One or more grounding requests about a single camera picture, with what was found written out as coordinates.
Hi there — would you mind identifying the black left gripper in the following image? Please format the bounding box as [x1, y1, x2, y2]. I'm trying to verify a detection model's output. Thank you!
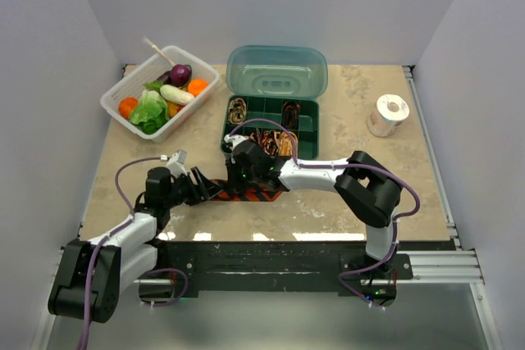
[164, 167, 222, 209]

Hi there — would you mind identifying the orange navy striped tie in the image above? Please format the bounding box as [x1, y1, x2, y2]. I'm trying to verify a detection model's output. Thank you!
[212, 180, 282, 202]

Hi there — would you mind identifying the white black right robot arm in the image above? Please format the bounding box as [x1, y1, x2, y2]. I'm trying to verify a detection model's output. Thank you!
[224, 135, 402, 279]

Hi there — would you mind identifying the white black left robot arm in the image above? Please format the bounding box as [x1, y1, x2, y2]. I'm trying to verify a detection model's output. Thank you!
[48, 167, 224, 323]

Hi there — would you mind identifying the white paper roll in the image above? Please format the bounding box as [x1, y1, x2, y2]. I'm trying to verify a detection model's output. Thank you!
[366, 94, 410, 138]

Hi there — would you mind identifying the rolled red ringed tie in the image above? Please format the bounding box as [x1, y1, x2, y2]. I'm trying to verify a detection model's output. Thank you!
[262, 130, 281, 157]

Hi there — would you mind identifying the rolled dark multicolour tie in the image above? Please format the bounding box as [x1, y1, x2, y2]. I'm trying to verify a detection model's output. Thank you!
[249, 128, 264, 146]

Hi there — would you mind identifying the rolled gold tie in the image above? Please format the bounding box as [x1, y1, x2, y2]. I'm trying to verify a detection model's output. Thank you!
[278, 131, 298, 157]

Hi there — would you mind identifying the rolled brown paisley tie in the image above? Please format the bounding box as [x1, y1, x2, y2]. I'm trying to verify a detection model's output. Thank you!
[228, 98, 247, 125]

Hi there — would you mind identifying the green compartment organizer box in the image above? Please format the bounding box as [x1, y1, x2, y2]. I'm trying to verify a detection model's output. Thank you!
[222, 95, 319, 160]

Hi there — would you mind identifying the rolled black orange tie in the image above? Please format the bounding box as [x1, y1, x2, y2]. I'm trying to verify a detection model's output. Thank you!
[281, 101, 300, 130]

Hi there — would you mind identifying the yellow pepper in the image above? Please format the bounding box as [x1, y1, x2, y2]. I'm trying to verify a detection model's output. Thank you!
[167, 101, 184, 118]

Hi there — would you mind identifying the green lettuce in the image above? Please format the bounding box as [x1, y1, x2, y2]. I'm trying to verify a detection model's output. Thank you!
[128, 81, 170, 134]

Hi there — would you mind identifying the orange fruit right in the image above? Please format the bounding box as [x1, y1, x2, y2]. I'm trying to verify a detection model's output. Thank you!
[187, 78, 208, 97]

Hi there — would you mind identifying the white radish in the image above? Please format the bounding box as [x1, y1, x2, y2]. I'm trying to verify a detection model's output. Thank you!
[159, 84, 194, 106]

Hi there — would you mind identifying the translucent teal box lid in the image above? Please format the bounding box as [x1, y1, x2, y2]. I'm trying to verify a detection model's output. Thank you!
[226, 45, 328, 100]

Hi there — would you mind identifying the purple onion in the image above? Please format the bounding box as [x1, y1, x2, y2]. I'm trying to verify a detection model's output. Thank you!
[170, 64, 192, 87]

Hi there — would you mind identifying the orange carrot slice left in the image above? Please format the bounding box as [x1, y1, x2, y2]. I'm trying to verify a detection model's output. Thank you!
[118, 97, 139, 120]

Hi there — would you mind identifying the dark eggplant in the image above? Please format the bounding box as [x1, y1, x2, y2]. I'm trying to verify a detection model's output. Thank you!
[156, 71, 171, 84]

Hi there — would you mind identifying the white plastic basket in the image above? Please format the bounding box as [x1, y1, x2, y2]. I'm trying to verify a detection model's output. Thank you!
[100, 45, 219, 143]

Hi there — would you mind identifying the white stick in basket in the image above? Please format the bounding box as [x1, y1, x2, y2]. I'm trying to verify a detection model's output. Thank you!
[143, 36, 176, 67]

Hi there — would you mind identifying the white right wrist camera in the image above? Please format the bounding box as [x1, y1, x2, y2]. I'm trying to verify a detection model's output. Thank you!
[221, 134, 249, 155]

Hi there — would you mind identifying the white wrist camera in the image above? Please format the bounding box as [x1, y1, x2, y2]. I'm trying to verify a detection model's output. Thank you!
[160, 149, 187, 178]
[221, 134, 249, 155]

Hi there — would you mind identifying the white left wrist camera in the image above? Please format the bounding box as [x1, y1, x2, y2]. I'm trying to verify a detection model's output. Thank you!
[160, 149, 187, 178]

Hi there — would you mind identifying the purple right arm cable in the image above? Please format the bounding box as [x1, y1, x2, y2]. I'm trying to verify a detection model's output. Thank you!
[227, 117, 422, 311]

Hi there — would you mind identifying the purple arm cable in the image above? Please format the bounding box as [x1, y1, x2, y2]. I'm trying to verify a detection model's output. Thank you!
[227, 117, 422, 311]
[75, 155, 190, 350]

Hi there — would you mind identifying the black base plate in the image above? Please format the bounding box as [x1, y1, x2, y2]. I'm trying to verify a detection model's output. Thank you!
[139, 241, 413, 306]

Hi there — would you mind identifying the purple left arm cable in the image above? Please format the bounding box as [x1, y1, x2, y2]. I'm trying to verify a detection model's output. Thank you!
[75, 155, 190, 350]

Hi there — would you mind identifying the aluminium frame rail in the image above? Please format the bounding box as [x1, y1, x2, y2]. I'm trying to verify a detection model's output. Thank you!
[28, 63, 504, 350]

